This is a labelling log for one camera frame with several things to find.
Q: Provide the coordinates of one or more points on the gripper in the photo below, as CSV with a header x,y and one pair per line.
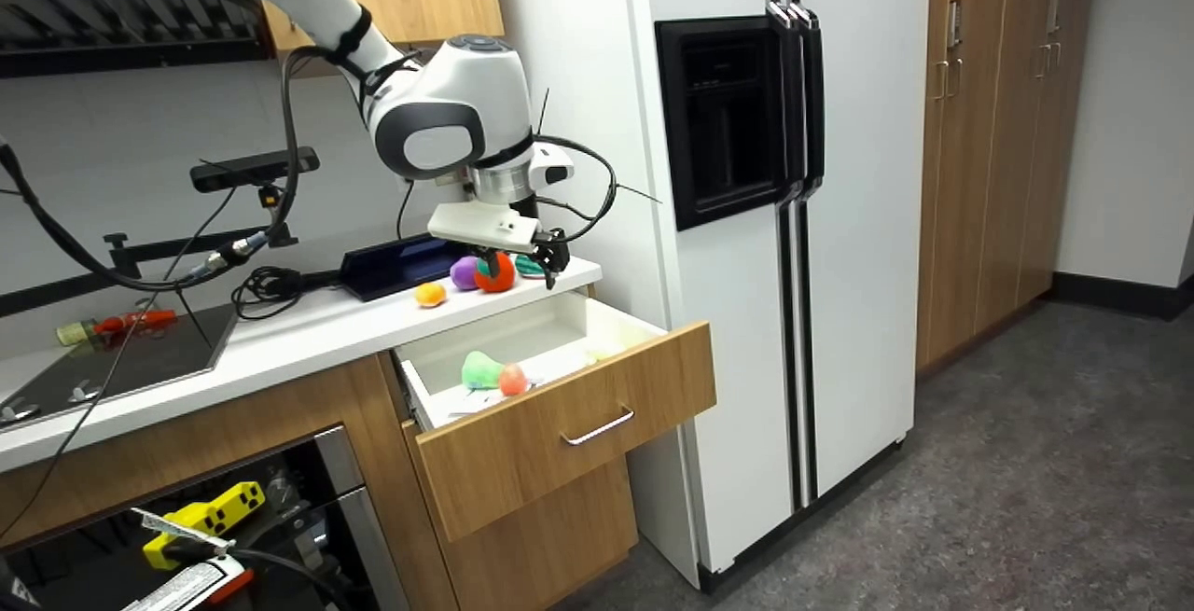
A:
x,y
527,207

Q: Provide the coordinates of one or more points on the red and green toy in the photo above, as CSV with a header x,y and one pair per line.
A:
x,y
131,323

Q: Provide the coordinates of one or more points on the camera on mount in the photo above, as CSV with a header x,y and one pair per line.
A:
x,y
252,170

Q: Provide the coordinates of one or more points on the tall wooden cabinet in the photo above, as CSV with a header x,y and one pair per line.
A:
x,y
989,154

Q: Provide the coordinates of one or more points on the wooden cabinet door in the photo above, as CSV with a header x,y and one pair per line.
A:
x,y
550,546

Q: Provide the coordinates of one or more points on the stove knob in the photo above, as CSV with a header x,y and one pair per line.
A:
x,y
17,411
84,393

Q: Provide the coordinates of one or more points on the orange plush ball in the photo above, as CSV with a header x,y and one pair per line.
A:
x,y
513,380

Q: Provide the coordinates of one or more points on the teal plush toy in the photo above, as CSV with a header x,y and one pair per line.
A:
x,y
528,266

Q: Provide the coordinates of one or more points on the refrigerator door with dispenser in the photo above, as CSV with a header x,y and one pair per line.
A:
x,y
718,331

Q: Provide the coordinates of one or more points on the plain white refrigerator door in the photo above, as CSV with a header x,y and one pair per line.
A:
x,y
867,219

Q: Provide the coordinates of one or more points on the green plush toy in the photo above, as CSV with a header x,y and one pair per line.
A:
x,y
479,370

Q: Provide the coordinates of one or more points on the black cooktop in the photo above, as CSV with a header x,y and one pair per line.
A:
x,y
140,364

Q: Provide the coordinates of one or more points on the dark blue tray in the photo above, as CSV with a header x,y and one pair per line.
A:
x,y
392,270

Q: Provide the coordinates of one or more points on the yellow plush toy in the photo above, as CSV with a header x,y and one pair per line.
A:
x,y
430,294

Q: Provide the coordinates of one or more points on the yellow power strip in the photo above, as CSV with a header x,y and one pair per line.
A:
x,y
210,516

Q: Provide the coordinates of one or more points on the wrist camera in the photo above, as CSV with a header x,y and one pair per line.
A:
x,y
480,224

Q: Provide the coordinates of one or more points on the wooden drawer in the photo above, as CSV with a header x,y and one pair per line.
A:
x,y
560,424

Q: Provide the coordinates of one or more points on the purple plush toy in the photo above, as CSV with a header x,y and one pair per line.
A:
x,y
463,272

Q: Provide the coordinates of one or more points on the red plush tomato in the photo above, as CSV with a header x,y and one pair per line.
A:
x,y
498,275

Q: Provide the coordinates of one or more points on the white refrigerator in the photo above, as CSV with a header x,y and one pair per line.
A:
x,y
728,331

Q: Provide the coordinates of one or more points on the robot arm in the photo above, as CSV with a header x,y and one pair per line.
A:
x,y
457,98

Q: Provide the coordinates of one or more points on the range hood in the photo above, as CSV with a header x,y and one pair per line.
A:
x,y
121,23

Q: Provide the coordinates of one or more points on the oven door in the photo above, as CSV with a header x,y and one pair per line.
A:
x,y
280,518

